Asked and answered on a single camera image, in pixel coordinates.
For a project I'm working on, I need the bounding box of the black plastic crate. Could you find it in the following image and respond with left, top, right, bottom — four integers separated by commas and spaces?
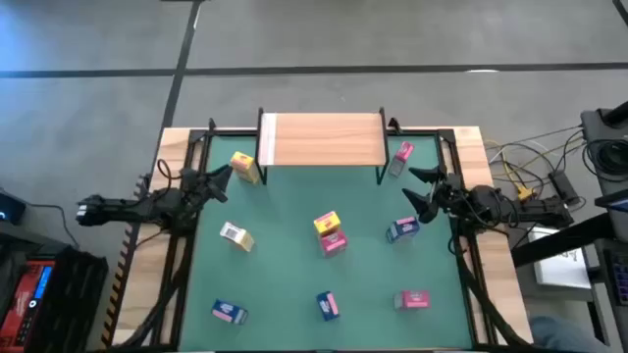
28, 244, 109, 353

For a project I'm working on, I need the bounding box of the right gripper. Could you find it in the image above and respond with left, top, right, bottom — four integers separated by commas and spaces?
401, 165, 472, 225

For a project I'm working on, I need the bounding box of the black device blue light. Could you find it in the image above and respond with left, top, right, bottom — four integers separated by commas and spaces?
0, 189, 26, 226

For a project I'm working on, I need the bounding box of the wooden shelf black metal frame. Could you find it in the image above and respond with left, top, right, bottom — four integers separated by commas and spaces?
255, 106, 392, 186

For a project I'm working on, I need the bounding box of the yellow cable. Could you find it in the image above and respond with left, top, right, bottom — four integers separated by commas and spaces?
490, 141, 536, 202

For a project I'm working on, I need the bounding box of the yellow Corn Pops cereal box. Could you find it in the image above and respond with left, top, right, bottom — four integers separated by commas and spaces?
219, 221, 256, 253
313, 210, 342, 236
230, 150, 261, 185

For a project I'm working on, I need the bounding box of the black yellow cable chain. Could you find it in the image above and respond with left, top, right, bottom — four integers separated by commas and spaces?
100, 174, 151, 347

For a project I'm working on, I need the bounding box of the black power adapter brick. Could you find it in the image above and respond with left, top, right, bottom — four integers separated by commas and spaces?
548, 169, 583, 207

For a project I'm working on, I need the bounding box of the black metal table frame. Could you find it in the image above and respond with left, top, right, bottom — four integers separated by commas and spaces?
110, 117, 536, 353

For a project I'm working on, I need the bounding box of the white flat box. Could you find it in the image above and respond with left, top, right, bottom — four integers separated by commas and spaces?
527, 226, 593, 290

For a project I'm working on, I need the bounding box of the person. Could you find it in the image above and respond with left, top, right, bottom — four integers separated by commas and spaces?
528, 315, 612, 353

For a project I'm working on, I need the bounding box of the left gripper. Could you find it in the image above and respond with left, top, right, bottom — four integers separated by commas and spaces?
180, 165, 235, 212

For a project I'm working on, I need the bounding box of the black keyboard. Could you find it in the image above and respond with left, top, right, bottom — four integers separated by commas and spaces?
602, 247, 628, 308

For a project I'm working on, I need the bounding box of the green table mat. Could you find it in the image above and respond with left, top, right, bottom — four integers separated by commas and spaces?
179, 134, 475, 352

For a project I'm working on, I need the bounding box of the grey desk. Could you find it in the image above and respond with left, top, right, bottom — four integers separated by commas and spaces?
580, 100, 628, 217

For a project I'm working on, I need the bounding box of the black diagonal metal beam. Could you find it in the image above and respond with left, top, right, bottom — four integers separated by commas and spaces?
509, 211, 614, 269

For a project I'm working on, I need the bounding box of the magenta Raisin Bran cereal box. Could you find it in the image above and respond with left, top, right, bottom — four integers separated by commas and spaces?
319, 229, 349, 258
392, 289, 433, 312
388, 140, 416, 178

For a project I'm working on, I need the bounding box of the coiled black cable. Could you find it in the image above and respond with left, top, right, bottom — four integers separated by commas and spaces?
582, 138, 628, 185

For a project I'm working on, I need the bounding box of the red black electronic device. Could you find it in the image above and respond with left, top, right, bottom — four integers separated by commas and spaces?
0, 259, 55, 352

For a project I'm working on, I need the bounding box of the blue Frosted Flakes cereal box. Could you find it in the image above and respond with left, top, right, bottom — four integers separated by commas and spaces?
315, 290, 340, 323
211, 298, 249, 326
385, 216, 422, 245

